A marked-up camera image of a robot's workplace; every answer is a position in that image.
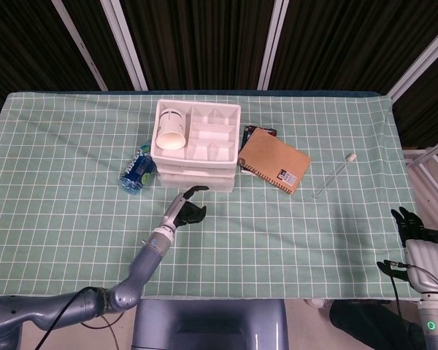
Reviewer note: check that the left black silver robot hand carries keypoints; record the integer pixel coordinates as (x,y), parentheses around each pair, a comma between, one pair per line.
(184,215)

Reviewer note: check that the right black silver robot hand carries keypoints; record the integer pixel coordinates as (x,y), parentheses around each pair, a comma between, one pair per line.
(427,264)

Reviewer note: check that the clear plastic drawer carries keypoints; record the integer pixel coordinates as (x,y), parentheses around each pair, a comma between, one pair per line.
(197,176)

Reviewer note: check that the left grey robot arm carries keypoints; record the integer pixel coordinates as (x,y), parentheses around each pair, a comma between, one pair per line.
(138,270)

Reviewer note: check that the white compartment trays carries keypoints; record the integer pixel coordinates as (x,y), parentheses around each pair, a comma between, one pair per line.
(211,140)

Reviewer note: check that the blue plastic water bottle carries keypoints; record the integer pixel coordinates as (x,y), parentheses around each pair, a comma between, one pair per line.
(135,171)

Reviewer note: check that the green checked tablecloth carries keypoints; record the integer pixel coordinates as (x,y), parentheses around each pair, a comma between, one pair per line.
(259,240)

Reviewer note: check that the white paper cup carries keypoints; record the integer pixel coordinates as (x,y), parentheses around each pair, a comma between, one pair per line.
(171,129)

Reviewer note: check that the brown spiral notebook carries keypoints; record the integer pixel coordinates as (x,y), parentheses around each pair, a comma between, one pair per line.
(273,160)

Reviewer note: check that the black red card pack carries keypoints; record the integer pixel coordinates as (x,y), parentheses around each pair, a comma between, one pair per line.
(250,131)

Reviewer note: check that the grey blue robot torso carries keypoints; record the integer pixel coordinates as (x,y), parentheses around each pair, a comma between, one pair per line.
(208,324)

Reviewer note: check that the clear test tube white cap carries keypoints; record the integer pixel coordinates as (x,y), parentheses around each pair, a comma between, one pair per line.
(334,176)

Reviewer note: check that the white metal frame rail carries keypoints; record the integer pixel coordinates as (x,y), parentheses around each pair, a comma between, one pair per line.
(429,151)

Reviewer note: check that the white partition post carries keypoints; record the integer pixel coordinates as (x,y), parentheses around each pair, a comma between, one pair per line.
(419,63)
(126,43)
(272,43)
(79,43)

